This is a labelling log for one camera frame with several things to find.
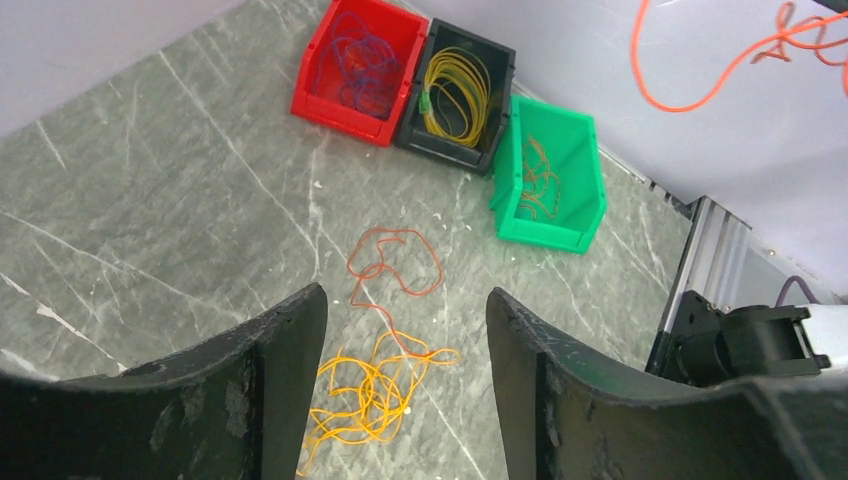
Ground orange yellow cables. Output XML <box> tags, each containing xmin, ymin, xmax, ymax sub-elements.
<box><xmin>296</xmin><ymin>329</ymin><xmax>462</xmax><ymax>478</ymax></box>

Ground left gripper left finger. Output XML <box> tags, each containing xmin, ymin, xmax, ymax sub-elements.
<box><xmin>1</xmin><ymin>283</ymin><xmax>328</xmax><ymax>479</ymax></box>

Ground red plastic bin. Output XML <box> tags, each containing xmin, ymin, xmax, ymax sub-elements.
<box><xmin>290</xmin><ymin>1</ymin><xmax>429</xmax><ymax>147</ymax></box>

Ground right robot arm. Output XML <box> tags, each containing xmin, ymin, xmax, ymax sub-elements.
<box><xmin>646</xmin><ymin>291</ymin><xmax>847</xmax><ymax>388</ymax></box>

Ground green plastic bin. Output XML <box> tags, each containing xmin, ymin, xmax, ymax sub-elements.
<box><xmin>489</xmin><ymin>95</ymin><xmax>607</xmax><ymax>254</ymax></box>

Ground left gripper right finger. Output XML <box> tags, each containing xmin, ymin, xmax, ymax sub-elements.
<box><xmin>486</xmin><ymin>288</ymin><xmax>847</xmax><ymax>479</ymax></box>

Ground dark red cable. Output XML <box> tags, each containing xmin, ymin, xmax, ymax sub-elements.
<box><xmin>346</xmin><ymin>227</ymin><xmax>446</xmax><ymax>356</ymax></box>

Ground yellow cable coil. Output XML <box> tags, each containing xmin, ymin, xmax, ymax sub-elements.
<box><xmin>418</xmin><ymin>47</ymin><xmax>493</xmax><ymax>150</ymax></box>

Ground purple cable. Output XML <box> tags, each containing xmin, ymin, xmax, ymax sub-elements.
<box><xmin>312</xmin><ymin>11</ymin><xmax>404</xmax><ymax>121</ymax></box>

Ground black plastic bin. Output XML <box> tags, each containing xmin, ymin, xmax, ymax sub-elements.
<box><xmin>394</xmin><ymin>18</ymin><xmax>516</xmax><ymax>176</ymax></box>

